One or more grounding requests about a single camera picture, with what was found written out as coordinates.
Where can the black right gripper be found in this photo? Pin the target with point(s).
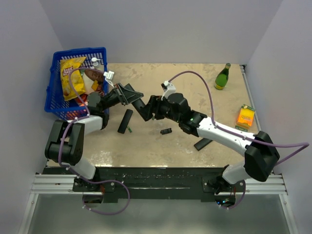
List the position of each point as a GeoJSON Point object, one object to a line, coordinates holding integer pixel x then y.
{"type": "Point", "coordinates": [155, 104]}

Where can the blue plastic basket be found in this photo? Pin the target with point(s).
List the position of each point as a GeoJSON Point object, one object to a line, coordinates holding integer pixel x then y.
{"type": "Point", "coordinates": [55, 103]}

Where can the brown and white pouch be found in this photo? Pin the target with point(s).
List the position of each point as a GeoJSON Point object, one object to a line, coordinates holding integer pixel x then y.
{"type": "Point", "coordinates": [96, 75]}

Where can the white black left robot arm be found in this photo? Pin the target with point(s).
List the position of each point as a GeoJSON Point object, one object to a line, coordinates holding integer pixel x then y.
{"type": "Point", "coordinates": [66, 139]}

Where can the green glass bottle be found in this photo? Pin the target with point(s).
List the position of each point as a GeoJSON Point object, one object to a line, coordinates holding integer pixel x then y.
{"type": "Point", "coordinates": [222, 78]}

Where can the yellow Lays chips bag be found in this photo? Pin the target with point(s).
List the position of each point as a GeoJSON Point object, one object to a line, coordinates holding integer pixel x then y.
{"type": "Point", "coordinates": [66, 67]}

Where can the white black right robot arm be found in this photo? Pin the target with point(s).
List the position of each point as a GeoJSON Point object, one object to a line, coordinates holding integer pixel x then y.
{"type": "Point", "coordinates": [259, 155]}

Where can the aluminium frame rail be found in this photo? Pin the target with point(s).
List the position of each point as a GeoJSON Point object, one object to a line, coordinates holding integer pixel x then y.
{"type": "Point", "coordinates": [63, 184]}

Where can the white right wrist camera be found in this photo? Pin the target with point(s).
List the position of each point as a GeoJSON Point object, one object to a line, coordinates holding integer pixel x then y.
{"type": "Point", "coordinates": [168, 89]}

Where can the black battery cover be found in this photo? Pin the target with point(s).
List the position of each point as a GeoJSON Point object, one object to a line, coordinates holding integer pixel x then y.
{"type": "Point", "coordinates": [166, 131]}

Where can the white pump soap bottle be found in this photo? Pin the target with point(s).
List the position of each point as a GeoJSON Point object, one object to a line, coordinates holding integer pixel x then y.
{"type": "Point", "coordinates": [95, 62]}

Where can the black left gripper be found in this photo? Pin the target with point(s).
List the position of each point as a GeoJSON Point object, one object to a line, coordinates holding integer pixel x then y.
{"type": "Point", "coordinates": [127, 96]}

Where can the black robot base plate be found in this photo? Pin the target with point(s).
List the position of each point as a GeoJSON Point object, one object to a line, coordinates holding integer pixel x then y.
{"type": "Point", "coordinates": [115, 183]}

